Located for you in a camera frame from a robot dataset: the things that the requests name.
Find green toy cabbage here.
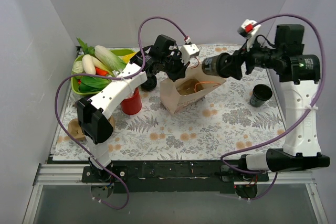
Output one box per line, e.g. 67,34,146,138
72,60,85,74

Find red straw holder cup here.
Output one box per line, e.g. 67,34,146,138
120,88,142,115

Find paper takeout bag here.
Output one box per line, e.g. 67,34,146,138
160,65,226,114

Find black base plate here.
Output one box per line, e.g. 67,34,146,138
81,160,269,194

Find yellow toy leaf vegetable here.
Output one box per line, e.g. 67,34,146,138
120,52,137,63

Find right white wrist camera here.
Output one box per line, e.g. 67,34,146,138
237,19,261,51

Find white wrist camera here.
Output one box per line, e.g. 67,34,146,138
237,19,261,51
180,44,200,65

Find aluminium rail frame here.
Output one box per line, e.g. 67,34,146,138
23,164,328,223

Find white toy radish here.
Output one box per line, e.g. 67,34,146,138
82,54,96,74

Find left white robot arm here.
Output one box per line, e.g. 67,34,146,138
77,35,199,182

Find toy napa cabbage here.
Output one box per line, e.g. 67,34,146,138
94,45,127,72

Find brown cardboard cup carrier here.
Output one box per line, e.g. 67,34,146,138
64,115,116,142

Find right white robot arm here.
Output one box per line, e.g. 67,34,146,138
216,20,330,181

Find stack of dark plastic cups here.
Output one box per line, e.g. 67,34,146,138
249,84,273,108

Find green vegetable basket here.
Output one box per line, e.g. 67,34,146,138
71,48,134,95

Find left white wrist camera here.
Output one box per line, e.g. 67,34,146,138
180,44,200,65

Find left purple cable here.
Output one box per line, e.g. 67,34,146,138
54,17,191,210

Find floral table mat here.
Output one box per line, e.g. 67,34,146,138
52,44,297,161

